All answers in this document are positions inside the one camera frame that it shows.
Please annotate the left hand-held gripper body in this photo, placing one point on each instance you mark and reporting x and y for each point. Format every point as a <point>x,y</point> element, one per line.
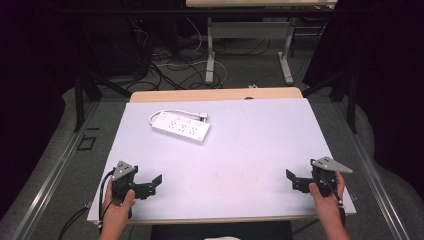
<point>122,178</point>

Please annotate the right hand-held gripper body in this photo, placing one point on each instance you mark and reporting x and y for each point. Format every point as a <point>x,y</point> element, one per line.
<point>325,175</point>

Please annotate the person's right hand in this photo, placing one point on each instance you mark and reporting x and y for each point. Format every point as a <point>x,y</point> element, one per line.
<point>326,203</point>

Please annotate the person's left hand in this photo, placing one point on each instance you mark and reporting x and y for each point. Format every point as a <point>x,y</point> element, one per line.
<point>115,206</point>

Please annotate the white table cover sheet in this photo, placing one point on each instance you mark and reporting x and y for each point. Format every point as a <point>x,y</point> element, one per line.
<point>240,160</point>

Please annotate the white power strip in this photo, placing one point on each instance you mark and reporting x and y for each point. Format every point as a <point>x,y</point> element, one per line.
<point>181,126</point>

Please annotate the black metal stand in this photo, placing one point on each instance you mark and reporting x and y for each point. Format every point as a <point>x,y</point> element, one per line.
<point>351,100</point>
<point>80,100</point>

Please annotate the person's white clothing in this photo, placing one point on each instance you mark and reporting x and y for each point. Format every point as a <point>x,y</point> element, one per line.
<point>221,238</point>

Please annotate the wooden table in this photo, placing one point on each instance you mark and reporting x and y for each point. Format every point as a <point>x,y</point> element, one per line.
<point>200,95</point>

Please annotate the aluminium floor rail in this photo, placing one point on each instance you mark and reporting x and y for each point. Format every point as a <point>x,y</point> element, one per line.
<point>53,166</point>
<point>376,176</point>

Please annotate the white frame desk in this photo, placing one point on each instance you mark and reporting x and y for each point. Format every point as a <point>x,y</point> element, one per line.
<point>250,30</point>

